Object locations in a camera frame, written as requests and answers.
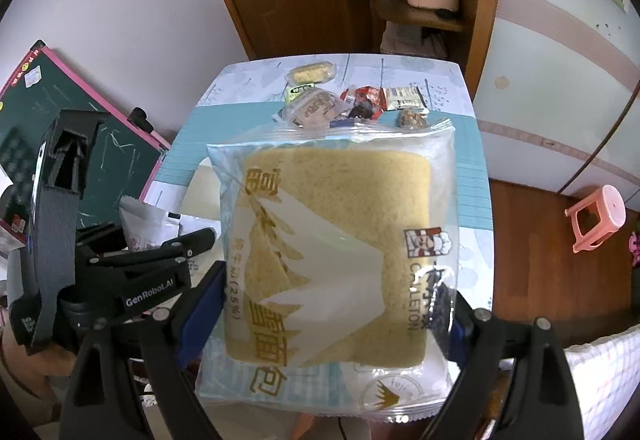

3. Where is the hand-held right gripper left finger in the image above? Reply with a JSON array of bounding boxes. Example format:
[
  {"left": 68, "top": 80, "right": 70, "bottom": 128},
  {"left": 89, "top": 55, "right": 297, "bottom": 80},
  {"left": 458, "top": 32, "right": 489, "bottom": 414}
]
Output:
[{"left": 59, "top": 260, "right": 227, "bottom": 440}]

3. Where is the green chalkboard pink frame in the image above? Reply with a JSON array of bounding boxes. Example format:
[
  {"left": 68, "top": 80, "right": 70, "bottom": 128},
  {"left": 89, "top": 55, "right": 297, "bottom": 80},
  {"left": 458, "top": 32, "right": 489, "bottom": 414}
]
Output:
[{"left": 0, "top": 40, "right": 173, "bottom": 241}]

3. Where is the pink cloth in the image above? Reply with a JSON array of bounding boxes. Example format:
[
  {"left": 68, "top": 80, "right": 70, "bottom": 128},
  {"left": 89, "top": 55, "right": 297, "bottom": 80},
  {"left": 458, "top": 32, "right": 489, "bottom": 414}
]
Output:
[{"left": 381, "top": 20, "right": 448, "bottom": 60}]

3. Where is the clear bun packet brown print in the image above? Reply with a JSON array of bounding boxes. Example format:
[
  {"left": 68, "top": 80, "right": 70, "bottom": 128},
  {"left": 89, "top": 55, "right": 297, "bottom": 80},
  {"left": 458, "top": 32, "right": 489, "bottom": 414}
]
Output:
[{"left": 277, "top": 87, "right": 343, "bottom": 128}]

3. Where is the white snack packet pink print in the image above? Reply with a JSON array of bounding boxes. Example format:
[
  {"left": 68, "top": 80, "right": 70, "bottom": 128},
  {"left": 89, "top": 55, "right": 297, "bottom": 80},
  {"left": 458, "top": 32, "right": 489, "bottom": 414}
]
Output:
[{"left": 119, "top": 197, "right": 182, "bottom": 253}]

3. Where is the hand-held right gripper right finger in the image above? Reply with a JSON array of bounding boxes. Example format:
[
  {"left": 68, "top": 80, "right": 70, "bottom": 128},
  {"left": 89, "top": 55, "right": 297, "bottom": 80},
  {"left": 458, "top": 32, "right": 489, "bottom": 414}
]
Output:
[{"left": 427, "top": 287, "right": 586, "bottom": 440}]

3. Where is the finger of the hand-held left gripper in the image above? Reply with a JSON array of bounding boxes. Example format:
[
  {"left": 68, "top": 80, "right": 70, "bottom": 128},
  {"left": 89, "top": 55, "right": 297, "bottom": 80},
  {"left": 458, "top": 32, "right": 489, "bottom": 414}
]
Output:
[{"left": 75, "top": 226, "right": 217, "bottom": 321}]

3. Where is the clear bread slice packet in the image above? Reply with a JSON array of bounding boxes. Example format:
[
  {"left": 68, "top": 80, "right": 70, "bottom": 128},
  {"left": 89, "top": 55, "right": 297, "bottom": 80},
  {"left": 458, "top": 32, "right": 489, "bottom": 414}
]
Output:
[{"left": 195, "top": 117, "right": 458, "bottom": 423}]

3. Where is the pink plastic stool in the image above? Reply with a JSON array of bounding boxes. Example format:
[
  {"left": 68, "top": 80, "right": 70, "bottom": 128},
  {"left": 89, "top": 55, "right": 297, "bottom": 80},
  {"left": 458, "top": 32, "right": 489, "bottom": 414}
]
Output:
[{"left": 565, "top": 185, "right": 628, "bottom": 255}]

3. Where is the brown wooden shelf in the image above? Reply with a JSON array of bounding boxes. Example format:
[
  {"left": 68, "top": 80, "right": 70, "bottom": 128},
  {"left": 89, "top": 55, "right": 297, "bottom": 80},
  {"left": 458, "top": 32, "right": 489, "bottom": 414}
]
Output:
[{"left": 370, "top": 0, "right": 503, "bottom": 86}]

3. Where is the yellow cake clear packet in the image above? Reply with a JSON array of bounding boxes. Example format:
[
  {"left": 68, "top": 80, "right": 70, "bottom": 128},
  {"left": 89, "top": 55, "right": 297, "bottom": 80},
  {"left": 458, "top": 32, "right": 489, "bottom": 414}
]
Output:
[{"left": 285, "top": 61, "right": 336, "bottom": 86}]

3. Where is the white plastic tray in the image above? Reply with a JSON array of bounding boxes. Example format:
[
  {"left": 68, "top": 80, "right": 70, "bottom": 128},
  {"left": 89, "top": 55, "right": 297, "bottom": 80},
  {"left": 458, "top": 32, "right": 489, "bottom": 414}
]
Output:
[{"left": 177, "top": 157, "right": 223, "bottom": 226}]

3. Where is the dark chocolate snack packet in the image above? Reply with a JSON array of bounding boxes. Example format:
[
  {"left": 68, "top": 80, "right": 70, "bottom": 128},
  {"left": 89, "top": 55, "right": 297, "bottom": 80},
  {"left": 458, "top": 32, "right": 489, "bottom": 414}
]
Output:
[{"left": 330, "top": 102, "right": 381, "bottom": 128}]

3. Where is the orange plastic piece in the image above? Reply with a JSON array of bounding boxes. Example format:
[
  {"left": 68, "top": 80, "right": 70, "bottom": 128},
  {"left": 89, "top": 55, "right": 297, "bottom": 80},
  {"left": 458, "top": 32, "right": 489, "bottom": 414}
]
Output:
[{"left": 292, "top": 412, "right": 313, "bottom": 440}]

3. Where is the white checked cloth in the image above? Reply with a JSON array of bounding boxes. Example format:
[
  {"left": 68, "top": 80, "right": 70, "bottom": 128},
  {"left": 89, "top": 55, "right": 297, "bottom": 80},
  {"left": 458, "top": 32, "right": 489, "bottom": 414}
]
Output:
[{"left": 562, "top": 320, "right": 640, "bottom": 440}]

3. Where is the teal leaf printed tablecloth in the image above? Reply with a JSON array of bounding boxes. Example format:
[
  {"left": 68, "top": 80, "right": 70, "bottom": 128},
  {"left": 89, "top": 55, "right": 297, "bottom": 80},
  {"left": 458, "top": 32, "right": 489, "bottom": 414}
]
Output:
[{"left": 145, "top": 52, "right": 496, "bottom": 371}]

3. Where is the brown nut snack packet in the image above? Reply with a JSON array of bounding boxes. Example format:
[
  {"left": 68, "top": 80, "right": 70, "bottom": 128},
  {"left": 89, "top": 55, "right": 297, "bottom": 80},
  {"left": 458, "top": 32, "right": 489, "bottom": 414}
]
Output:
[{"left": 397, "top": 109, "right": 428, "bottom": 130}]

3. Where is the white wardrobe pink stripe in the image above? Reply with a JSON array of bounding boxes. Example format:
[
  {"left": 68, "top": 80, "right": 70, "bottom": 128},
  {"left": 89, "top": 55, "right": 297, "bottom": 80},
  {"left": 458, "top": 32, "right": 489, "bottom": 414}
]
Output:
[{"left": 472, "top": 0, "right": 640, "bottom": 213}]

